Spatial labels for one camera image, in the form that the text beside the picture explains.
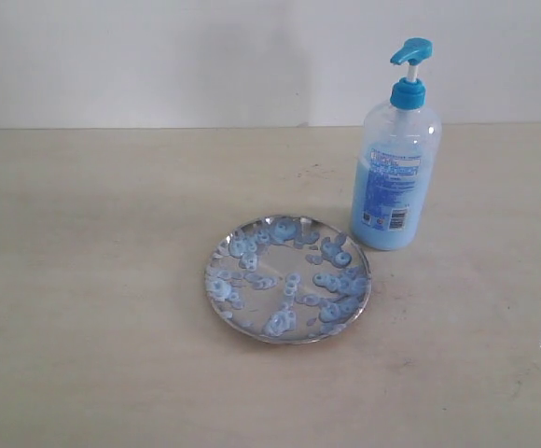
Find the blue pump soap bottle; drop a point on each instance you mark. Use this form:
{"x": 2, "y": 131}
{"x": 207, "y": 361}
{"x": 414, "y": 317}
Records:
{"x": 401, "y": 138}

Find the round steel plate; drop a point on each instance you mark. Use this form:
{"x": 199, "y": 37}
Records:
{"x": 285, "y": 279}

